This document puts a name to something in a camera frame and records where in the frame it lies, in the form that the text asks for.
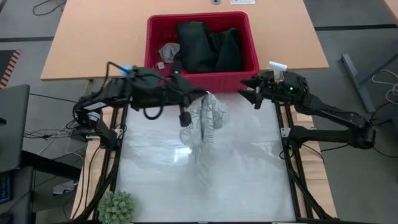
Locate white floor cable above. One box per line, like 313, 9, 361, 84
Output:
371, 68, 398, 105

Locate small grey cloth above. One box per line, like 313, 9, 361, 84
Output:
158, 42, 181, 64

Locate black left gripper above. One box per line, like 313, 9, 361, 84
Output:
154, 74, 208, 109

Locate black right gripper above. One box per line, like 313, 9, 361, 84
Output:
237, 70, 301, 106

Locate black aluminium table frame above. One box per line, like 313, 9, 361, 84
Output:
71, 93, 335, 224

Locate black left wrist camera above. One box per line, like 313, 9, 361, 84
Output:
178, 105, 193, 128

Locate black side stand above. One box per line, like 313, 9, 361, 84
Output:
0, 149, 82, 224

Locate blue air freshener spray bottle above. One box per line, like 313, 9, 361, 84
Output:
119, 63, 133, 77

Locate clear spray bottle white trigger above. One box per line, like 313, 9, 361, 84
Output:
267, 61, 289, 83

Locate wooden desk corner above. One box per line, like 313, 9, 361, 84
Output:
382, 0, 398, 24

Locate red plastic laundry bin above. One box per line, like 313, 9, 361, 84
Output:
143, 11, 261, 94

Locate light wooden desk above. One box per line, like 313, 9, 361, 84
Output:
40, 0, 330, 82

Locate white leaf-print garment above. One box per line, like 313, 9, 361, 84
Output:
178, 91, 231, 149

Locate green artificial plant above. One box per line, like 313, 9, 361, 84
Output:
98, 190, 136, 224

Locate grey metal table leg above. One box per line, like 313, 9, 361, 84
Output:
341, 46, 398, 113

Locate black floor cable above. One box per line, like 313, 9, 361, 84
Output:
32, 0, 68, 16

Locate dark blue jeans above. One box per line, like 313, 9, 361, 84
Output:
173, 21, 245, 75

